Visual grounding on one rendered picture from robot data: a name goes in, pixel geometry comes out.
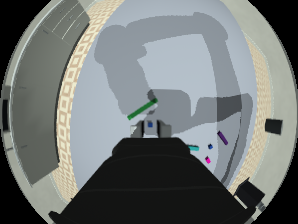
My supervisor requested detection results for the green rod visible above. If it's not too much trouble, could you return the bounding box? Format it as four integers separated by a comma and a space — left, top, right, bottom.
127, 98, 158, 120

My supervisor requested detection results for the turquoise rod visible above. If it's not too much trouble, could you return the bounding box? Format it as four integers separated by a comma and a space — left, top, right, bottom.
188, 145, 199, 151

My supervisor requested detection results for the purple rod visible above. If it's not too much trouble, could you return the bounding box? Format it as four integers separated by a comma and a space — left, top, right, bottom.
217, 131, 228, 145

